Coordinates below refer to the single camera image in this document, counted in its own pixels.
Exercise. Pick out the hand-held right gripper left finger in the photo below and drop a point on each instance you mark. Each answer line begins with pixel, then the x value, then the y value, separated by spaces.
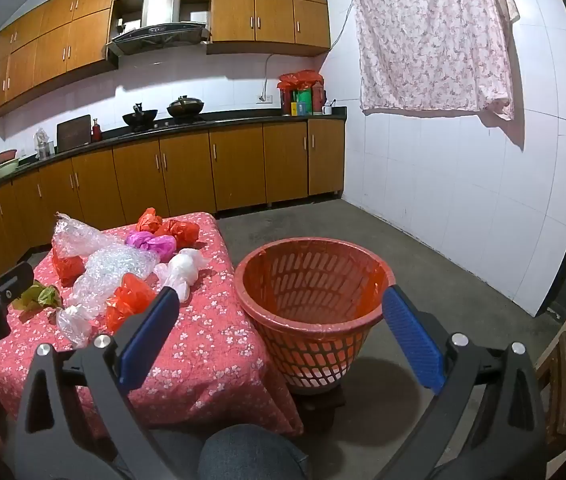
pixel 145 332

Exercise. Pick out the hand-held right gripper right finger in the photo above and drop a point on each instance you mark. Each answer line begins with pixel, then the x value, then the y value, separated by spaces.
pixel 413 340

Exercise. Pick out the green foil wrapper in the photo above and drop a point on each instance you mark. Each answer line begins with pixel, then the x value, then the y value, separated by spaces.
pixel 38 297

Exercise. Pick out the large red plastic bag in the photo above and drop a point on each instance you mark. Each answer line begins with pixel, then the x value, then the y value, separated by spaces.
pixel 68 267

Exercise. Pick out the orange plastic basket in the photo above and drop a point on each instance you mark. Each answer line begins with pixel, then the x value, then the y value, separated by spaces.
pixel 263 305

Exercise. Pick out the red floral tablecloth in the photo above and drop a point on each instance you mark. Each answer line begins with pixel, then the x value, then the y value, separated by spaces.
pixel 203 340

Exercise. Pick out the small clear plastic bag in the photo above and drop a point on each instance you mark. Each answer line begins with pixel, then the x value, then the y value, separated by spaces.
pixel 73 322

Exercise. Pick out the white plastic bag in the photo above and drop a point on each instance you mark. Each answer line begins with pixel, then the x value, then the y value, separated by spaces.
pixel 183 267

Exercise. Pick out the purple plastic bag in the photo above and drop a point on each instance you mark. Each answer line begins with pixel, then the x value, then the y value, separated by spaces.
pixel 150 246

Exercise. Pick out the small red plastic bag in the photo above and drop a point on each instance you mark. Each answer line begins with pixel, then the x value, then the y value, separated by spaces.
pixel 148 220
pixel 182 232

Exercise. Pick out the small dark stool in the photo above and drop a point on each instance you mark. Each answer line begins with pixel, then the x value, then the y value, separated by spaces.
pixel 323 399

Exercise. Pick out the stacked bowls on counter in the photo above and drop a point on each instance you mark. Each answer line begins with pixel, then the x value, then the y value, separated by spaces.
pixel 5 167

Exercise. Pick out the red basin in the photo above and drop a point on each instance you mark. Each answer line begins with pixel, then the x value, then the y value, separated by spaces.
pixel 5 154

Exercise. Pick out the person's leg in jeans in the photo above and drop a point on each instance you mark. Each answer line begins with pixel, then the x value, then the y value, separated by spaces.
pixel 248 455

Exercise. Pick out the dark wooden cutting board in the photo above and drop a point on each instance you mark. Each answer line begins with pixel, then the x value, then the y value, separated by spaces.
pixel 74 133

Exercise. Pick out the wooden base cabinets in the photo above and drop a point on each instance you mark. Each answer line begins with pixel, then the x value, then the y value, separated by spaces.
pixel 183 170

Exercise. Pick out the small red bottle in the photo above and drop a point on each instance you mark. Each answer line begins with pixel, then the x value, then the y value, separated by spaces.
pixel 96 131

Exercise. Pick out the black wok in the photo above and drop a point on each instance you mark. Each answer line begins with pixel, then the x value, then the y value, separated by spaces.
pixel 139 118
pixel 185 106

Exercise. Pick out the black gas hob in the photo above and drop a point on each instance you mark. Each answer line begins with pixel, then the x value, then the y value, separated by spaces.
pixel 163 125

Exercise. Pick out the black wok right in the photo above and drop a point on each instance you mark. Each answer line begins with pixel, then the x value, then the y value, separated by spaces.
pixel 185 106

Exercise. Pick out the black kitchen countertop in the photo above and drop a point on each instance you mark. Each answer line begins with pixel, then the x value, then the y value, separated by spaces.
pixel 243 119

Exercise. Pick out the white mug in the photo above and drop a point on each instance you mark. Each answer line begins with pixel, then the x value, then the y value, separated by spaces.
pixel 327 109

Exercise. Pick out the steel range hood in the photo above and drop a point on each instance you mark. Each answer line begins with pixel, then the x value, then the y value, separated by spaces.
pixel 158 35

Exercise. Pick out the pink floral hanging cloth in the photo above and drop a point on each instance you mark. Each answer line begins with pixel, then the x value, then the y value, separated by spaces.
pixel 428 35

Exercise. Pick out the wooden wall cabinets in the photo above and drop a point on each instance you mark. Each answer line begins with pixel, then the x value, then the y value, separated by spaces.
pixel 53 50

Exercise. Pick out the white wall socket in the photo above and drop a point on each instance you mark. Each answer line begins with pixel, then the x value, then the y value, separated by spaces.
pixel 263 98

